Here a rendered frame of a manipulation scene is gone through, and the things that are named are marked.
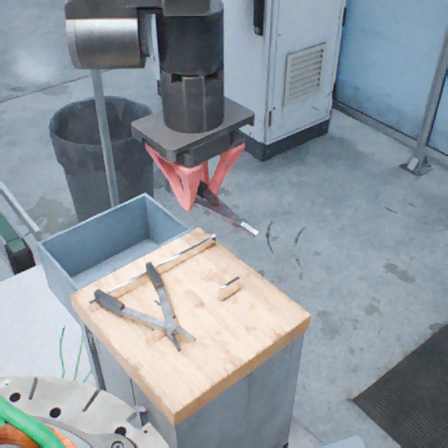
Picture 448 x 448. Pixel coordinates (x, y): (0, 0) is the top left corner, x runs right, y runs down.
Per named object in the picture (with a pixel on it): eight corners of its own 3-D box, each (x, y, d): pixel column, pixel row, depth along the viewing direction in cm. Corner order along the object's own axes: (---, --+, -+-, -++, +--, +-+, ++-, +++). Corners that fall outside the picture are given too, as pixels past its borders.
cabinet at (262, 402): (105, 428, 81) (74, 309, 64) (203, 361, 90) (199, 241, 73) (185, 535, 69) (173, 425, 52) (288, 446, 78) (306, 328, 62)
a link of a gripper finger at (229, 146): (151, 200, 58) (143, 121, 52) (204, 174, 61) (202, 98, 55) (192, 232, 54) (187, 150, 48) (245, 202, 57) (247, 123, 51)
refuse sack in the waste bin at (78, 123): (48, 191, 223) (30, 114, 201) (130, 159, 242) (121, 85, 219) (92, 240, 200) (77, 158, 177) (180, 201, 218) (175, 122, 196)
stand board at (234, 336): (72, 308, 64) (69, 294, 63) (199, 240, 74) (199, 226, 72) (174, 428, 52) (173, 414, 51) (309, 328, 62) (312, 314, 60)
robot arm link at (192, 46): (224, 3, 42) (223, -19, 46) (134, 4, 42) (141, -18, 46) (224, 86, 46) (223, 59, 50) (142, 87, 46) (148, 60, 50)
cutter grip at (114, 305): (94, 302, 60) (92, 291, 59) (100, 297, 60) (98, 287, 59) (121, 318, 58) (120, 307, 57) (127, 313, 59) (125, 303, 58)
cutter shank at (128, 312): (121, 314, 58) (120, 311, 57) (125, 309, 58) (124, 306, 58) (171, 333, 56) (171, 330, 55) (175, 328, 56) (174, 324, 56)
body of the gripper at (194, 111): (130, 140, 52) (121, 66, 47) (213, 106, 57) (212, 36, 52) (172, 169, 48) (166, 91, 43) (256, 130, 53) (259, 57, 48)
